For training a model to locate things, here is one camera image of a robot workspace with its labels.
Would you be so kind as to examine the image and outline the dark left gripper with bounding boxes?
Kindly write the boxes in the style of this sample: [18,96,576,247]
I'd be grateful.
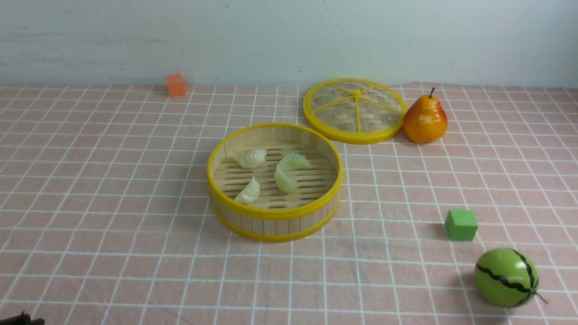
[0,312,45,325]

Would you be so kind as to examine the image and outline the green wooden cube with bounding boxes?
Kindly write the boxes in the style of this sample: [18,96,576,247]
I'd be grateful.
[444,209,478,242]

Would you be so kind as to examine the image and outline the bamboo steamer tray yellow rim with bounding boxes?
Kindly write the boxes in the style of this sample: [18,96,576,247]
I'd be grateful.
[206,123,344,242]

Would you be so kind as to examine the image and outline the green dumpling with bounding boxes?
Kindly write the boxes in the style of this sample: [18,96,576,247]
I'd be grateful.
[273,165,299,194]
[277,153,312,172]

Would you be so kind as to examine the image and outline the orange yellow toy pear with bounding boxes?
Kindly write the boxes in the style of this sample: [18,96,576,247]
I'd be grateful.
[403,87,448,144]

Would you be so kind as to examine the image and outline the orange wooden cube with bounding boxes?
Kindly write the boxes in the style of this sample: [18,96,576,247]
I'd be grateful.
[165,73,186,98]

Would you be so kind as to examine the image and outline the green toy watermelon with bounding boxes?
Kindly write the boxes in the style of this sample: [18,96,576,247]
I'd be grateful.
[474,247,549,308]

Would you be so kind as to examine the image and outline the white dumpling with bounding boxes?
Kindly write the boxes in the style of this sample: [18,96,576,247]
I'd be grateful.
[234,176,261,205]
[233,149,267,169]

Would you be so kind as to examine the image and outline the woven bamboo steamer lid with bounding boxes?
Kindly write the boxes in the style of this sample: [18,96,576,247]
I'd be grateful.
[302,78,407,145]

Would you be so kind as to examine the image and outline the pink checkered tablecloth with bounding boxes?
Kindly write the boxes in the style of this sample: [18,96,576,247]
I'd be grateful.
[0,84,577,325]

